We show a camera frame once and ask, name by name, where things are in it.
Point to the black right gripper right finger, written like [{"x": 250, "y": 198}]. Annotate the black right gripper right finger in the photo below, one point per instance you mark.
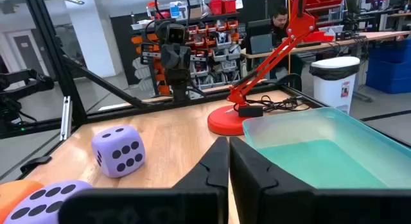
[{"x": 273, "y": 204}]

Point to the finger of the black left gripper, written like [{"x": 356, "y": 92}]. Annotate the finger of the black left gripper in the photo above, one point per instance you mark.
[
  {"x": 169, "y": 60},
  {"x": 183, "y": 60}
]

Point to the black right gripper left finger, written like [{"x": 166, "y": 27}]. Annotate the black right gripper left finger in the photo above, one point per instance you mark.
[{"x": 199, "y": 204}]

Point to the purple foam die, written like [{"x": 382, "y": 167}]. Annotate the purple foam die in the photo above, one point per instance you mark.
[
  {"x": 45, "y": 203},
  {"x": 118, "y": 150}
]

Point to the orange foam die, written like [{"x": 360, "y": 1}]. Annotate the orange foam die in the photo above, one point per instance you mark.
[{"x": 14, "y": 195}]

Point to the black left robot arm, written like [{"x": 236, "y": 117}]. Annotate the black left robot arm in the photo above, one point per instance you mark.
[{"x": 180, "y": 93}]

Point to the black background robot arm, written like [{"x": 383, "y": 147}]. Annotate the black background robot arm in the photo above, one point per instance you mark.
[{"x": 22, "y": 86}]

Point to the parts shelf with orange bins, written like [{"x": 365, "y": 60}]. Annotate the parts shelf with orange bins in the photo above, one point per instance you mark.
[{"x": 221, "y": 41}]

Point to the teal translucent plastic bin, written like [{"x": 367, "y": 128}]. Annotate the teal translucent plastic bin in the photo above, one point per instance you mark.
[{"x": 321, "y": 166}]

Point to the red storage bin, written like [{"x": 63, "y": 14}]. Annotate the red storage bin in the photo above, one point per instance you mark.
[
  {"x": 230, "y": 5},
  {"x": 215, "y": 6}
]

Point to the red desk lamp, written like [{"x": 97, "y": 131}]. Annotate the red desk lamp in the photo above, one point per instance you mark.
[{"x": 224, "y": 121}]

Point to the dark laptop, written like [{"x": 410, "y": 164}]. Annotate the dark laptop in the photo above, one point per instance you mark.
[{"x": 260, "y": 44}]

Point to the person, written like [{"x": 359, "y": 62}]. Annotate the person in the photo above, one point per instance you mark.
[{"x": 280, "y": 20}]

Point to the white trash can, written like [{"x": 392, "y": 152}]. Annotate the white trash can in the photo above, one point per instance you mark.
[{"x": 334, "y": 86}]

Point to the black table clamp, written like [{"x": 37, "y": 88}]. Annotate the black table clamp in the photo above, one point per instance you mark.
[{"x": 33, "y": 163}]

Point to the blue storage crate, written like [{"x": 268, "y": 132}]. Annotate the blue storage crate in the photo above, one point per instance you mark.
[{"x": 388, "y": 73}]

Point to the long wooden workbench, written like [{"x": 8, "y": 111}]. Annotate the long wooden workbench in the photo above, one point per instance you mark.
[{"x": 369, "y": 36}]

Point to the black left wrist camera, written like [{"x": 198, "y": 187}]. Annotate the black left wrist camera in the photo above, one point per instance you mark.
[{"x": 176, "y": 33}]

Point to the silver metal bracket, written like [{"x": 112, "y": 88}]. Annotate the silver metal bracket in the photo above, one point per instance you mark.
[{"x": 65, "y": 118}]

